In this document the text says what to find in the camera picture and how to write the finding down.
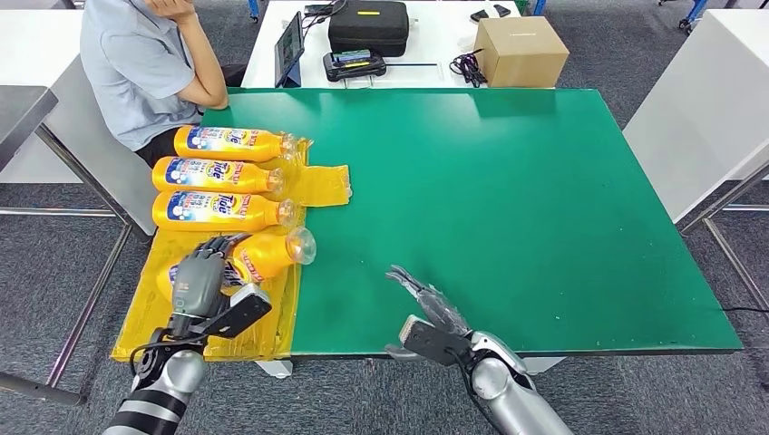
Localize person's right hand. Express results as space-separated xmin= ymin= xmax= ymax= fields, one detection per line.
xmin=143 ymin=0 xmax=200 ymax=22

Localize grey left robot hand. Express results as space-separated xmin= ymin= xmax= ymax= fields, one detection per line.
xmin=170 ymin=232 xmax=254 ymax=319

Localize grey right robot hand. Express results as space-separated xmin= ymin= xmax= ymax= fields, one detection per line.
xmin=384 ymin=265 xmax=472 ymax=363

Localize orange detergent bottle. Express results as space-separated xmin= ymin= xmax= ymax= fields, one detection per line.
xmin=151 ymin=189 xmax=297 ymax=233
xmin=173 ymin=125 xmax=298 ymax=164
xmin=154 ymin=226 xmax=317 ymax=303
xmin=151 ymin=156 xmax=286 ymax=195

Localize person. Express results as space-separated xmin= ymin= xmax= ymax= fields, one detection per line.
xmin=79 ymin=0 xmax=248 ymax=169

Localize white table foot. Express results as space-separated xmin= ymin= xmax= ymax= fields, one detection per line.
xmin=254 ymin=360 xmax=295 ymax=380
xmin=522 ymin=357 xmax=567 ymax=376

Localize black tablet with stand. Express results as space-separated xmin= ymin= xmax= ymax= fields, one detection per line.
xmin=274 ymin=10 xmax=306 ymax=89

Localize white side table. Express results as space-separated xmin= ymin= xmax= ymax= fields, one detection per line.
xmin=623 ymin=8 xmax=769 ymax=225
xmin=0 ymin=8 xmax=172 ymax=237

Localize black handheld controller with screen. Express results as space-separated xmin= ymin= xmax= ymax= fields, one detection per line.
xmin=322 ymin=48 xmax=389 ymax=82

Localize black zip carrying case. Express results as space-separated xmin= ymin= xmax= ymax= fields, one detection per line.
xmin=327 ymin=0 xmax=411 ymax=58

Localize white desk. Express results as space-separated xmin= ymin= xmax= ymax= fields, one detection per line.
xmin=241 ymin=0 xmax=526 ymax=90

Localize brown cardboard box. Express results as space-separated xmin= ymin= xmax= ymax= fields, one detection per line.
xmin=473 ymin=15 xmax=570 ymax=90

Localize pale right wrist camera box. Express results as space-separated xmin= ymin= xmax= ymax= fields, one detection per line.
xmin=399 ymin=314 xmax=476 ymax=367

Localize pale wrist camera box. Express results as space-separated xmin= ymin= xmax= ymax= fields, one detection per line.
xmin=399 ymin=314 xmax=476 ymax=367
xmin=191 ymin=284 xmax=273 ymax=339

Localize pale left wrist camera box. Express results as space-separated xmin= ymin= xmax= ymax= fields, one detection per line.
xmin=191 ymin=284 xmax=273 ymax=339

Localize black charger cables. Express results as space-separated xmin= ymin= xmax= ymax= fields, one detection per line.
xmin=301 ymin=0 xmax=350 ymax=30

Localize grey table with metal frame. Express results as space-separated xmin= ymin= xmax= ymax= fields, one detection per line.
xmin=0 ymin=84 xmax=133 ymax=407

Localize black coiled cable bundle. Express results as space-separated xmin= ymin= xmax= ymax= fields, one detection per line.
xmin=448 ymin=49 xmax=488 ymax=90

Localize metal table frame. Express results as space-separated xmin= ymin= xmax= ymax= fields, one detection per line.
xmin=679 ymin=159 xmax=769 ymax=316

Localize blue wheeled cart frame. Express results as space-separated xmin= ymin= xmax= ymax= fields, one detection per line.
xmin=657 ymin=0 xmax=711 ymax=31

